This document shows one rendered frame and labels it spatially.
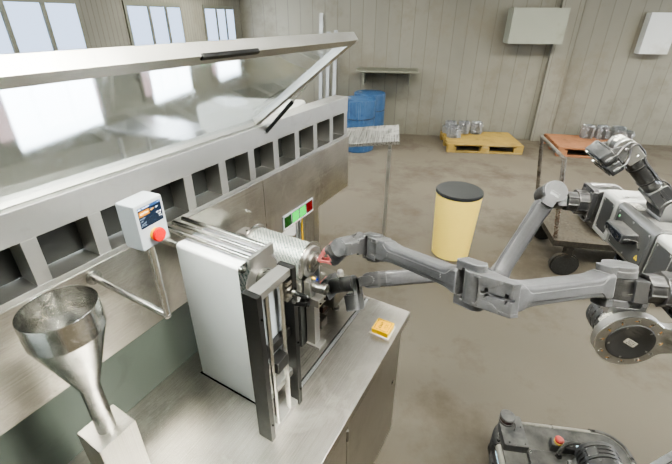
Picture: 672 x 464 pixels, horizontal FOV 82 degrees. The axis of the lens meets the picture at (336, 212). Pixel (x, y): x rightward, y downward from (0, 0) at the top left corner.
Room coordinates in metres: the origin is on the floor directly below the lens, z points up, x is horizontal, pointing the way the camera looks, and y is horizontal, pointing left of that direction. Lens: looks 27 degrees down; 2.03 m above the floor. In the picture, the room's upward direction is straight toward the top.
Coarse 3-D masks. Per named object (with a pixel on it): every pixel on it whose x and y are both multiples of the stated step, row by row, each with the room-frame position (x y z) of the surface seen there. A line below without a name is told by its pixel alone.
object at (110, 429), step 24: (72, 312) 0.64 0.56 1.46; (48, 360) 0.51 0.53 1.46; (72, 360) 0.53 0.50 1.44; (96, 360) 0.57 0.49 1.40; (72, 384) 0.54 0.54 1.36; (96, 384) 0.57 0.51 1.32; (96, 408) 0.56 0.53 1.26; (96, 432) 0.56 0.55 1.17; (120, 432) 0.56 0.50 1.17; (96, 456) 0.53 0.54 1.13; (120, 456) 0.55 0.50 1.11; (144, 456) 0.59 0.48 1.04
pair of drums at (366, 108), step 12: (348, 96) 6.60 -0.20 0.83; (360, 96) 6.61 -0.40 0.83; (372, 96) 6.73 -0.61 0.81; (384, 96) 6.89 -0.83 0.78; (348, 108) 6.20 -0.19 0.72; (360, 108) 6.14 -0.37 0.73; (372, 108) 6.25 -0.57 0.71; (384, 108) 6.96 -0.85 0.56; (348, 120) 6.20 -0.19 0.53; (360, 120) 6.14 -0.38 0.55; (372, 120) 6.27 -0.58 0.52
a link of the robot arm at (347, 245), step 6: (366, 234) 1.04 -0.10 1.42; (372, 234) 1.04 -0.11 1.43; (378, 234) 1.04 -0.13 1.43; (336, 240) 1.01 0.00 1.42; (342, 240) 1.00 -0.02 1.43; (348, 240) 1.02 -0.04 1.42; (354, 240) 1.03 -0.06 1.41; (360, 240) 1.02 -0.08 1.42; (366, 240) 1.05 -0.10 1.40; (336, 246) 1.01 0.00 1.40; (342, 246) 0.99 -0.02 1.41; (348, 246) 0.99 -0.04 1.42; (354, 246) 1.00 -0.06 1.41; (360, 246) 1.02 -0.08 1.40; (366, 246) 1.04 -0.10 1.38; (336, 252) 1.00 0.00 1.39; (342, 252) 0.99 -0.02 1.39; (348, 252) 0.98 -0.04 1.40; (354, 252) 0.99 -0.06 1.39; (360, 252) 1.01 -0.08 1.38; (366, 252) 1.04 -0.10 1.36; (366, 258) 1.02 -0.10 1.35
